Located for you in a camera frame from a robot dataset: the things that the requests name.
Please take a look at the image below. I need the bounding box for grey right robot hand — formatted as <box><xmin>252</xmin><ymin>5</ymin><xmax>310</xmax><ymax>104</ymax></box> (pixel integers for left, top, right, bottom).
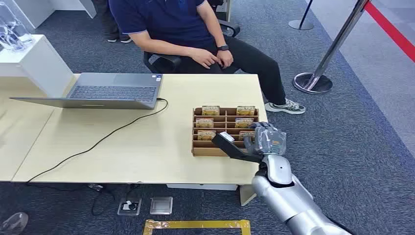
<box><xmin>243</xmin><ymin>121</ymin><xmax>288</xmax><ymax>156</ymax></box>

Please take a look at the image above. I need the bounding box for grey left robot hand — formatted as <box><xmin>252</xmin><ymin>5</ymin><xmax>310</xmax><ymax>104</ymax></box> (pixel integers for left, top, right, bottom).
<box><xmin>0</xmin><ymin>212</ymin><xmax>29</xmax><ymax>235</ymax></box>

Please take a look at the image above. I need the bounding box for wooden card holder rack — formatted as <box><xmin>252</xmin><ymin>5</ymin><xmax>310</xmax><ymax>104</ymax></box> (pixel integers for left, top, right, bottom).
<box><xmin>191</xmin><ymin>106</ymin><xmax>260</xmax><ymax>158</ymax></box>

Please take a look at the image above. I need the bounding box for person's left hand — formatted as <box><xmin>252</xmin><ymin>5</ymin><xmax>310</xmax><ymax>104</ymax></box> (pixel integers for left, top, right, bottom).
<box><xmin>216</xmin><ymin>49</ymin><xmax>234</xmax><ymax>69</ymax></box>

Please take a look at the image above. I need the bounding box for person's hand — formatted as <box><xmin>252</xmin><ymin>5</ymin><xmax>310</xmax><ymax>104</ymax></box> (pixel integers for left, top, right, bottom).
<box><xmin>189</xmin><ymin>47</ymin><xmax>222</xmax><ymax>70</ymax></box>
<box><xmin>216</xmin><ymin>49</ymin><xmax>234</xmax><ymax>69</ymax></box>

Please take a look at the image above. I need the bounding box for person's right hand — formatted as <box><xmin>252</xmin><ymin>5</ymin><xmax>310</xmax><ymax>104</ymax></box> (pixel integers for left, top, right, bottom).
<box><xmin>189</xmin><ymin>47</ymin><xmax>222</xmax><ymax>70</ymax></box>

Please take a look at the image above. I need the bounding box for seated person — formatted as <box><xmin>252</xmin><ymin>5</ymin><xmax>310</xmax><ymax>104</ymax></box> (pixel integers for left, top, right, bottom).
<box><xmin>108</xmin><ymin>0</ymin><xmax>306</xmax><ymax>115</ymax></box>

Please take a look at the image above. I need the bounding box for standing person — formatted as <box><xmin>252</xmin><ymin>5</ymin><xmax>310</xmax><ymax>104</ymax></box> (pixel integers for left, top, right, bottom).
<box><xmin>96</xmin><ymin>0</ymin><xmax>133</xmax><ymax>44</ymax></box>

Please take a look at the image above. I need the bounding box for wooden desk leg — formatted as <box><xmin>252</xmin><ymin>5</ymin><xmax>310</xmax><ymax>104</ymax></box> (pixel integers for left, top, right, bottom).
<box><xmin>239</xmin><ymin>184</ymin><xmax>257</xmax><ymax>207</ymax></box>

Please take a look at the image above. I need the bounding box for open floor socket box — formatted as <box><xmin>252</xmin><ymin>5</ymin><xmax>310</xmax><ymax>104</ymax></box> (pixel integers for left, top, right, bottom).
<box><xmin>117</xmin><ymin>198</ymin><xmax>142</xmax><ymax>217</ymax></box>

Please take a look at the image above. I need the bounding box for metal floor plate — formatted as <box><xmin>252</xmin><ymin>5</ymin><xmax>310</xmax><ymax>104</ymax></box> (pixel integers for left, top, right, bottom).
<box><xmin>149</xmin><ymin>196</ymin><xmax>174</xmax><ymax>216</ymax></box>

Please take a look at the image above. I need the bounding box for black office chair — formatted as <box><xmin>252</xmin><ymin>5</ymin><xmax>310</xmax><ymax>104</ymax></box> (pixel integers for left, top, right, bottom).
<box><xmin>143</xmin><ymin>19</ymin><xmax>241</xmax><ymax>74</ymax></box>

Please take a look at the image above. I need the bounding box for grey open laptop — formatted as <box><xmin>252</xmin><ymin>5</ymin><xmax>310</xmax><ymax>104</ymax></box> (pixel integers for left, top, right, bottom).
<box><xmin>9</xmin><ymin>72</ymin><xmax>164</xmax><ymax>110</ymax></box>

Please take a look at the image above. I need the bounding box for red barrier belt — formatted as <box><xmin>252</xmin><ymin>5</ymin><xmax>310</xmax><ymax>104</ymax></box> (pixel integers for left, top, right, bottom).
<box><xmin>364</xmin><ymin>1</ymin><xmax>415</xmax><ymax>63</ymax></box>

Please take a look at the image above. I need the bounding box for clear glass trophy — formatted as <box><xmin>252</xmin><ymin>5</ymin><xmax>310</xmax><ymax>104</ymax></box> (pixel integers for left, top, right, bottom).
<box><xmin>0</xmin><ymin>0</ymin><xmax>35</xmax><ymax>52</ymax></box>

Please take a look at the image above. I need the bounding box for white counter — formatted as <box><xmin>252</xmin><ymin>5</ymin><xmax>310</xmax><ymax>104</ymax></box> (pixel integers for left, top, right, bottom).
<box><xmin>13</xmin><ymin>0</ymin><xmax>97</xmax><ymax>30</ymax></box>

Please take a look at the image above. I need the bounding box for black floor cable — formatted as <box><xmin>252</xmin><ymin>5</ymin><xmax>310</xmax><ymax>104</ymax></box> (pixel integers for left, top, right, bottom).
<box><xmin>91</xmin><ymin>184</ymin><xmax>140</xmax><ymax>217</ymax></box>

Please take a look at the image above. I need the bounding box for chrome stanchion post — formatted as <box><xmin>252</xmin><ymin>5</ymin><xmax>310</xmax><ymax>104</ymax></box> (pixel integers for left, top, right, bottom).
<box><xmin>292</xmin><ymin>0</ymin><xmax>370</xmax><ymax>95</ymax></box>

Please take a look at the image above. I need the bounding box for yellow tape floor frame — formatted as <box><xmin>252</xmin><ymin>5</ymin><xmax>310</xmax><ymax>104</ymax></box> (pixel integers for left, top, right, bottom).
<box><xmin>142</xmin><ymin>219</ymin><xmax>252</xmax><ymax>235</ymax></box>

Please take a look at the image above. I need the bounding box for dark stanchion post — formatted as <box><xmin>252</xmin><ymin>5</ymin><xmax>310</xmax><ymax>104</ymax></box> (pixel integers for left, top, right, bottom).
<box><xmin>288</xmin><ymin>0</ymin><xmax>315</xmax><ymax>31</ymax></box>

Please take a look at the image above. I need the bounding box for black laptop power cable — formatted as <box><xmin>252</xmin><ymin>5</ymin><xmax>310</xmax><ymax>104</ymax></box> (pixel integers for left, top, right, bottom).
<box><xmin>25</xmin><ymin>97</ymin><xmax>169</xmax><ymax>184</ymax></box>

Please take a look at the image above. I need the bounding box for white display pedestal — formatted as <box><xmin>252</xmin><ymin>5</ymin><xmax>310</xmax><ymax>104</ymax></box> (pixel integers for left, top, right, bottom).
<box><xmin>0</xmin><ymin>34</ymin><xmax>75</xmax><ymax>98</ymax></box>

